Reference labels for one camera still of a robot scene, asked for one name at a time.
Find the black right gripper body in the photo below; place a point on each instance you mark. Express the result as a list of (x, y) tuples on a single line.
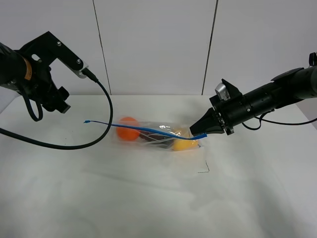
[(231, 112)]

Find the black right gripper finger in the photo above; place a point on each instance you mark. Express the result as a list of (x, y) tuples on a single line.
[(208, 119), (200, 130)]

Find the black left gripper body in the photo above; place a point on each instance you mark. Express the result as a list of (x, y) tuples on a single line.
[(39, 87)]

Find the clear zip bag blue seal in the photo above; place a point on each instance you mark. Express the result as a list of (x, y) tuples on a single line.
[(163, 128)]

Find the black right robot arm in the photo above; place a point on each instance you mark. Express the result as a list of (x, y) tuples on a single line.
[(286, 89)]

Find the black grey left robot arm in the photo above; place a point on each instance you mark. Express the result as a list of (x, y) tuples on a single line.
[(12, 71)]

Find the yellow pear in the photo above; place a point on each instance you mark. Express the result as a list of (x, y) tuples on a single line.
[(181, 144)]

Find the dark purple eggplant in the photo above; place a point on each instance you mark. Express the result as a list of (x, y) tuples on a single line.
[(157, 140)]

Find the orange fruit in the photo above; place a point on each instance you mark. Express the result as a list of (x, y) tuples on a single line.
[(127, 134)]

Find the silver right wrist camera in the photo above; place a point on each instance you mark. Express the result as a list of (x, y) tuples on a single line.
[(222, 92)]

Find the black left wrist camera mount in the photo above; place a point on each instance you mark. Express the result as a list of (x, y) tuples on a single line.
[(45, 49)]

